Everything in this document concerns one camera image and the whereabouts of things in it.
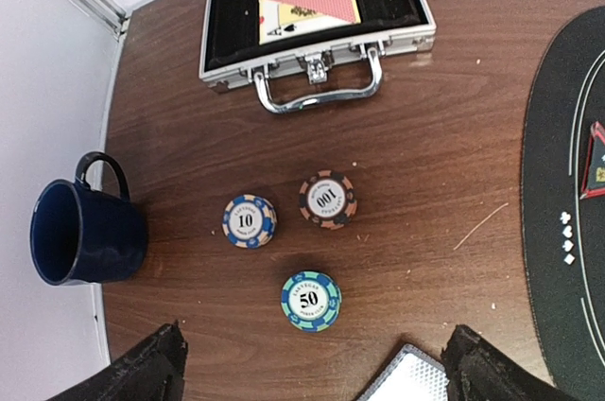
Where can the green blue 50 chip stack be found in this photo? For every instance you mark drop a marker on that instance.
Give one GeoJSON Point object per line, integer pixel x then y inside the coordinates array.
{"type": "Point", "coordinates": [311, 301]}

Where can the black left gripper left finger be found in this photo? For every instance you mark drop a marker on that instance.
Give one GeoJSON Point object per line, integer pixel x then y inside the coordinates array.
{"type": "Point", "coordinates": [153, 369]}

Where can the grey playing card deck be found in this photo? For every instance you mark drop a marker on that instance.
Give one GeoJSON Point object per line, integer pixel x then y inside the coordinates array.
{"type": "Point", "coordinates": [410, 375]}

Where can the aluminium poker case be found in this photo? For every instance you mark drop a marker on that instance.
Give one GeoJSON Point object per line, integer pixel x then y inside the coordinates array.
{"type": "Point", "coordinates": [250, 42]}

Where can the red triangular all-in marker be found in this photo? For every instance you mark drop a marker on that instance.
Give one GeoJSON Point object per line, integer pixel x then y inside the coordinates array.
{"type": "Point", "coordinates": [594, 178]}

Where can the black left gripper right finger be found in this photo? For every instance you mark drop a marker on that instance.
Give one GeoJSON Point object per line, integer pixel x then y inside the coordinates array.
{"type": "Point", "coordinates": [476, 370]}

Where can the brown 100 chip stack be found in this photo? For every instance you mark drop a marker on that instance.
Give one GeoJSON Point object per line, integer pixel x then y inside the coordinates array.
{"type": "Point", "coordinates": [327, 199]}

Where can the red card deck in case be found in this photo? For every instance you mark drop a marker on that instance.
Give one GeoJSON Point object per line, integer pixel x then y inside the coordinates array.
{"type": "Point", "coordinates": [282, 19]}

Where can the dark blue mug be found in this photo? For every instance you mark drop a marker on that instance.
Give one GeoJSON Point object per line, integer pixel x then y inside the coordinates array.
{"type": "Point", "coordinates": [80, 235]}

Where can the round black poker mat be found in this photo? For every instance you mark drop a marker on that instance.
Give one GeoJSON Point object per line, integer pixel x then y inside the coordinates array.
{"type": "Point", "coordinates": [563, 236]}

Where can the blue white 10 chip stack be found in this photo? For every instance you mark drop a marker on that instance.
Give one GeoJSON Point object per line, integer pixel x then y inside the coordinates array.
{"type": "Point", "coordinates": [249, 221]}

